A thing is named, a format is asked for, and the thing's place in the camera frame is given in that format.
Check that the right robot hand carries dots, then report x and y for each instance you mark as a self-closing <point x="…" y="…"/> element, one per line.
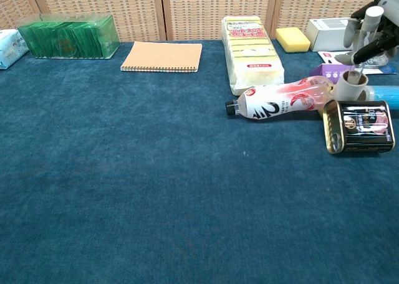
<point x="389" y="22"/>

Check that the white power strip box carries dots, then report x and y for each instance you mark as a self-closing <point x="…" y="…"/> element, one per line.
<point x="327" y="31"/>

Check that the correction tape blister pack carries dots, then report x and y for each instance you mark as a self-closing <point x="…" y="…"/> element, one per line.
<point x="327" y="57"/>

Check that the light blue cylinder roll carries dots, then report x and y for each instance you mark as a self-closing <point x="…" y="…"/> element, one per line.
<point x="385" y="94"/>

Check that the small purple box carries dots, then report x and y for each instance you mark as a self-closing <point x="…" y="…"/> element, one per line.
<point x="326" y="72"/>

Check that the yellow sponge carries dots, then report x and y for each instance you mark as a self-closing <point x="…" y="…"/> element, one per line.
<point x="293" y="39"/>

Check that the black gold meat can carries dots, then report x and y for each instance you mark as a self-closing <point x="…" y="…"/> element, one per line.
<point x="361" y="126"/>

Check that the pink white drink bottle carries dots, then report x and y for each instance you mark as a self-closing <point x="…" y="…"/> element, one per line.
<point x="274" y="102"/>

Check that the yellow sponge multipack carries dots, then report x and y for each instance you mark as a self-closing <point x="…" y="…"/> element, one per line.
<point x="249" y="50"/>

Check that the woven bamboo folding screen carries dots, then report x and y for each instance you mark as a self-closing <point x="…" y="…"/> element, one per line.
<point x="199" y="10"/>

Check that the brown spiral notebook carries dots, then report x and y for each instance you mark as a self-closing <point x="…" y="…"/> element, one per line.
<point x="162" y="56"/>

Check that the dark blue table cloth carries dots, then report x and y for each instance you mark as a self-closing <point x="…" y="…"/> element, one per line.
<point x="156" y="172"/>

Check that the clear box of green packets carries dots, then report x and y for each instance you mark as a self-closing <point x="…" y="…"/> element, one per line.
<point x="68" y="36"/>

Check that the blue white wet wipes pack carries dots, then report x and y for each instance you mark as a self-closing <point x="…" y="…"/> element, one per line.
<point x="11" y="47"/>

